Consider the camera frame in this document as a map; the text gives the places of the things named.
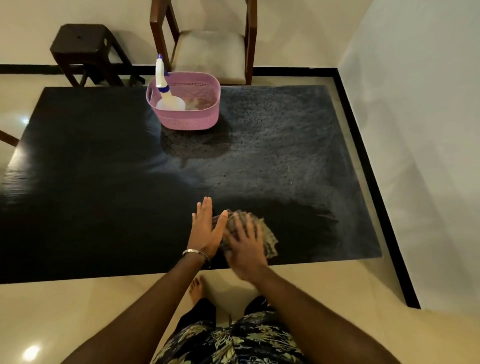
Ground person's bare foot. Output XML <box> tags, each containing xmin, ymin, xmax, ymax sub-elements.
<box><xmin>188</xmin><ymin>276</ymin><xmax>206</xmax><ymax>307</ymax></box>

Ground person's left forearm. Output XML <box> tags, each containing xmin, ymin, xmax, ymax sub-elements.
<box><xmin>59</xmin><ymin>255</ymin><xmax>209</xmax><ymax>364</ymax></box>

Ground silver bracelet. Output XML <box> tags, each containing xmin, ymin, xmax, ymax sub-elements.
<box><xmin>182</xmin><ymin>249</ymin><xmax>211</xmax><ymax>264</ymax></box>

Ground white spray bottle blue collar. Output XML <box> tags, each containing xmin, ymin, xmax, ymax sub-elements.
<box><xmin>154</xmin><ymin>54</ymin><xmax>187</xmax><ymax>112</ymax></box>

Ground checked cleaning cloth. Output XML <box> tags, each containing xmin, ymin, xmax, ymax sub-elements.
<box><xmin>212</xmin><ymin>210</ymin><xmax>279</xmax><ymax>260</ymax></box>

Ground pink plastic basket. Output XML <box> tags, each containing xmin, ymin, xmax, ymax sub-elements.
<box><xmin>146</xmin><ymin>71</ymin><xmax>221</xmax><ymax>131</ymax></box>

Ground crumpled cloth in basket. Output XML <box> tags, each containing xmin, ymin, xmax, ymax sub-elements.
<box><xmin>184</xmin><ymin>97</ymin><xmax>211</xmax><ymax>111</ymax></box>

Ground dark shaggy rug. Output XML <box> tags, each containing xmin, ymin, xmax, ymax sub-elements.
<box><xmin>0</xmin><ymin>85</ymin><xmax>383</xmax><ymax>284</ymax></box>

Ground dark brown stool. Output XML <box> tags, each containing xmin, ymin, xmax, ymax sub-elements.
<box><xmin>50</xmin><ymin>23</ymin><xmax>146</xmax><ymax>88</ymax></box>

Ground wooden chair with beige cushion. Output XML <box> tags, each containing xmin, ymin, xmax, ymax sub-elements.
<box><xmin>149</xmin><ymin>0</ymin><xmax>259</xmax><ymax>86</ymax></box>

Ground person's right hand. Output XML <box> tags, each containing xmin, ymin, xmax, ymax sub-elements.
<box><xmin>223</xmin><ymin>220</ymin><xmax>269</xmax><ymax>283</ymax></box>

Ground person's left hand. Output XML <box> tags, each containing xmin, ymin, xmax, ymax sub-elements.
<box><xmin>182</xmin><ymin>196</ymin><xmax>229</xmax><ymax>260</ymax></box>

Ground dark floral shorts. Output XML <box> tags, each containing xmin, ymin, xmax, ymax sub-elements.
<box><xmin>151</xmin><ymin>295</ymin><xmax>306</xmax><ymax>364</ymax></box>

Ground person's right forearm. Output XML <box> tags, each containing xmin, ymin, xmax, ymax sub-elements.
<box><xmin>250</xmin><ymin>265</ymin><xmax>403</xmax><ymax>364</ymax></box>

